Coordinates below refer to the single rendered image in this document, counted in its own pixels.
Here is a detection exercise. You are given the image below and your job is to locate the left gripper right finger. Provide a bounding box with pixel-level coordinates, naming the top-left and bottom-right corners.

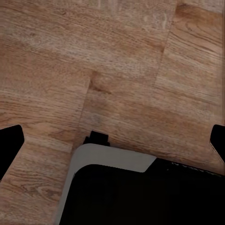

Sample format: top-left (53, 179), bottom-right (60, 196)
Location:
top-left (210, 124), bottom-right (225, 162)

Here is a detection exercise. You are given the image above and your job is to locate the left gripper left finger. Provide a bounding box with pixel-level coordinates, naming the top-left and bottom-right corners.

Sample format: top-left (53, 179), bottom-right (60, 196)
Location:
top-left (0, 125), bottom-right (24, 180)

